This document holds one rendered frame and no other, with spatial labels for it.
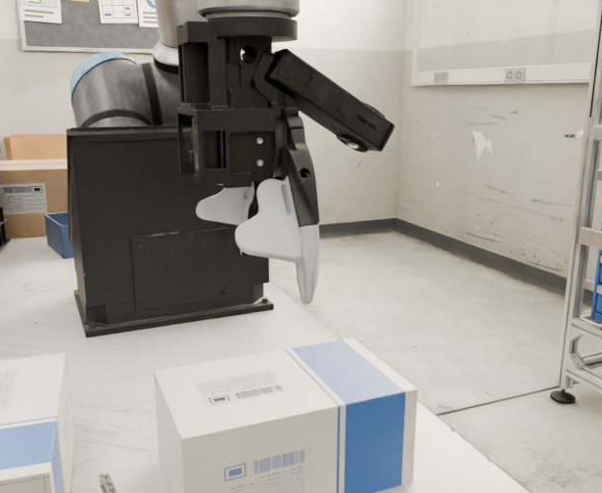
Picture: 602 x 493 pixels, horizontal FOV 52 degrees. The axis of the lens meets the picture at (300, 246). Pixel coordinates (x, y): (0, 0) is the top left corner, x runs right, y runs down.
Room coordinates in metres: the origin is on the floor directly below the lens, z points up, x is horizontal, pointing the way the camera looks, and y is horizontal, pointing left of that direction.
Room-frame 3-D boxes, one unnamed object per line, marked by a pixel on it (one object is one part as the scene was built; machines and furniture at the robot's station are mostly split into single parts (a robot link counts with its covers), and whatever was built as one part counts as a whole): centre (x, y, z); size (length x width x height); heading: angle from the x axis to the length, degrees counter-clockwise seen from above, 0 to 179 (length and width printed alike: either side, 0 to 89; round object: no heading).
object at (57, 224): (1.32, 0.44, 0.74); 0.20 x 0.15 x 0.07; 124
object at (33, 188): (1.51, 0.63, 0.78); 0.30 x 0.22 x 0.16; 105
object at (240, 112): (0.47, 0.04, 1.02); 0.09 x 0.08 x 0.12; 112
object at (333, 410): (0.49, 0.02, 0.75); 0.20 x 0.12 x 0.09; 113
